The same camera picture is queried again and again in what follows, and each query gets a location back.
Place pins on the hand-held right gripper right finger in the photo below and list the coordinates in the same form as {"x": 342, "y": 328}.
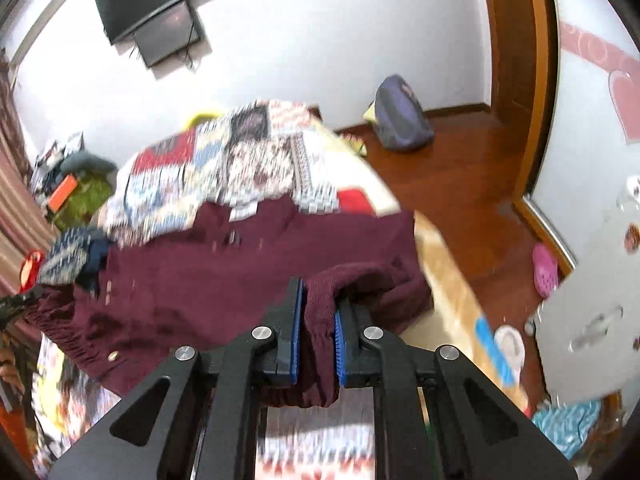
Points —
{"x": 342, "y": 350}

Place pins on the white heart-print wardrobe door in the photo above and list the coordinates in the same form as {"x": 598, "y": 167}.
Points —
{"x": 590, "y": 110}

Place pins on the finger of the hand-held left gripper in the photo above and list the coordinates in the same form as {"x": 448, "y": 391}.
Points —
{"x": 20, "y": 302}

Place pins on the patchwork patterned blanket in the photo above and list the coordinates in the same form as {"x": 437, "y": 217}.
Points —
{"x": 210, "y": 170}

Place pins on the yellow bed mattress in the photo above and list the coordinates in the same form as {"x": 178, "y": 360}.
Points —
{"x": 445, "y": 280}

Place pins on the small black wall monitor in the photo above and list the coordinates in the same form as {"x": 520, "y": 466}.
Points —
{"x": 170, "y": 32}

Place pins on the pile of clutter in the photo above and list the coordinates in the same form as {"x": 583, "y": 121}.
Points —
{"x": 52, "y": 152}

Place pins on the light blue patterned cloth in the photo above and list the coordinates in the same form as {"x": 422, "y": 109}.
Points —
{"x": 567, "y": 425}

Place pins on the dark patterned cloth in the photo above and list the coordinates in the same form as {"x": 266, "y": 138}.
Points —
{"x": 65, "y": 257}

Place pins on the white bedside cabinet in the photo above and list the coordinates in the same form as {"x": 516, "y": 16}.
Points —
{"x": 590, "y": 310}

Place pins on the striped brown curtain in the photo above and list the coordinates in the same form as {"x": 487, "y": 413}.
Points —
{"x": 20, "y": 200}

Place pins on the brown wooden door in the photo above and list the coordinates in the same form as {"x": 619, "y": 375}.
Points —
{"x": 510, "y": 25}

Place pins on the green bag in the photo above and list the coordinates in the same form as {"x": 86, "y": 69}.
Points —
{"x": 87, "y": 202}

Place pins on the grey purple backpack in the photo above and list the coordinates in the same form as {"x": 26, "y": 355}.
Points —
{"x": 402, "y": 115}

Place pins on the white slipper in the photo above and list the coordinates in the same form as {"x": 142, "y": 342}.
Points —
{"x": 510, "y": 350}

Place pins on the yellow curved object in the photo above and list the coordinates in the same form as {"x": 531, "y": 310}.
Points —
{"x": 200, "y": 116}

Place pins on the orange box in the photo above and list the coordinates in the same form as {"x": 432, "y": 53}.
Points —
{"x": 65, "y": 191}

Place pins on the maroon button-up shirt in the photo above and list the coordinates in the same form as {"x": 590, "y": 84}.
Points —
{"x": 200, "y": 280}

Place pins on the dark grey cloth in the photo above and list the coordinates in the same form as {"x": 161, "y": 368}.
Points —
{"x": 90, "y": 161}

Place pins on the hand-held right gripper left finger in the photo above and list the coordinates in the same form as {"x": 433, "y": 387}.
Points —
{"x": 296, "y": 340}

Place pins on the pink slipper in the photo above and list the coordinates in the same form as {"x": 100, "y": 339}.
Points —
{"x": 545, "y": 267}

